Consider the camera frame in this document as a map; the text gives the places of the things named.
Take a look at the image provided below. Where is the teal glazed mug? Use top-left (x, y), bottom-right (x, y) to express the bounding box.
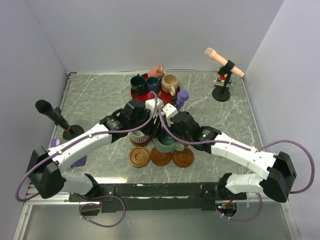
top-left (152, 134), bottom-right (185, 153)

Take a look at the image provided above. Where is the purple toy microphone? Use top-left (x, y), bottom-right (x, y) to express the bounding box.
top-left (174, 89), bottom-right (189, 112)

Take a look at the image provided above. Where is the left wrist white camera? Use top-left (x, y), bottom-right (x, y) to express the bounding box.
top-left (145, 98), bottom-right (164, 112)

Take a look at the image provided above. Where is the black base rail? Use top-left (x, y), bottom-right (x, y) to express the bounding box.
top-left (68, 182), bottom-right (247, 213)

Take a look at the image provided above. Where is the black stand of pink microphone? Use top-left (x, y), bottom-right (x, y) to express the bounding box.
top-left (212, 60), bottom-right (235, 102)

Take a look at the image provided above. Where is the wooden coaster five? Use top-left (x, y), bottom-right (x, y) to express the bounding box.
top-left (172, 147), bottom-right (194, 168)

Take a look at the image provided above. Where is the beige ceramic mug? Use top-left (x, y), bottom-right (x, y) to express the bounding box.
top-left (161, 74), bottom-right (179, 96)

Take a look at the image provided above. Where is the black microphone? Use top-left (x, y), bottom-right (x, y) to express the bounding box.
top-left (35, 99), bottom-right (74, 134)

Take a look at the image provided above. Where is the wooden coaster two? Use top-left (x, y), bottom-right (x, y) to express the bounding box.
top-left (128, 146), bottom-right (151, 168)

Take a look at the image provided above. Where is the wrist white camera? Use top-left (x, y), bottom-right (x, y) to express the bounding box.
top-left (161, 103), bottom-right (178, 126)
top-left (145, 98), bottom-right (164, 112)

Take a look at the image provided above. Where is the dark blue small cup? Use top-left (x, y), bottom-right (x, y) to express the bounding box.
top-left (146, 76), bottom-right (161, 93)

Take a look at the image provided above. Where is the pink toy microphone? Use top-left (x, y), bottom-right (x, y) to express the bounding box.
top-left (204, 47), bottom-right (245, 78)

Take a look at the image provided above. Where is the red round tray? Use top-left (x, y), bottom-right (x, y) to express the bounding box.
top-left (130, 73), bottom-right (180, 105)

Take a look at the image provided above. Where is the wooden coaster one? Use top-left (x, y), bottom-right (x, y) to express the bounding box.
top-left (130, 138), bottom-right (151, 147)

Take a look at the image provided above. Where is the grey striped mug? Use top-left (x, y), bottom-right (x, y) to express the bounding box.
top-left (128, 130), bottom-right (150, 144)

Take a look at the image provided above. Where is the aluminium rail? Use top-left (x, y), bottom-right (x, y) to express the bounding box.
top-left (23, 182), bottom-right (71, 206)

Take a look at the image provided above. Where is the colourful toy car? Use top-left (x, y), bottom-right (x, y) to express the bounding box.
top-left (213, 74), bottom-right (233, 89)

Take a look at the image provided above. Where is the wooden coaster six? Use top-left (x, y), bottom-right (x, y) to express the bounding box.
top-left (150, 147), bottom-right (172, 167)

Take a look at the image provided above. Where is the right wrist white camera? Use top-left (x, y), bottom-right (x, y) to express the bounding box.
top-left (161, 103), bottom-right (178, 126)

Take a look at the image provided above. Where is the dark green mug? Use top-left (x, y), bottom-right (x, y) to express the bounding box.
top-left (130, 74), bottom-right (147, 95)

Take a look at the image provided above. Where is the purple box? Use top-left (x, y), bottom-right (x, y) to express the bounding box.
top-left (50, 138), bottom-right (87, 168)

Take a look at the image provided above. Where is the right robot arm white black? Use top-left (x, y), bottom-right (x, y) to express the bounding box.
top-left (160, 112), bottom-right (297, 203)

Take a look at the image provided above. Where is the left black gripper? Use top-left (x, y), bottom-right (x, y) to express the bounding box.
top-left (129, 106), bottom-right (163, 138)

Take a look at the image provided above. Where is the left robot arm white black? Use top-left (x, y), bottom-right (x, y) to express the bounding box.
top-left (27, 98), bottom-right (163, 201)

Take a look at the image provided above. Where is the pink floral cup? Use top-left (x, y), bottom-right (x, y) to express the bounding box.
top-left (147, 64), bottom-right (166, 78)

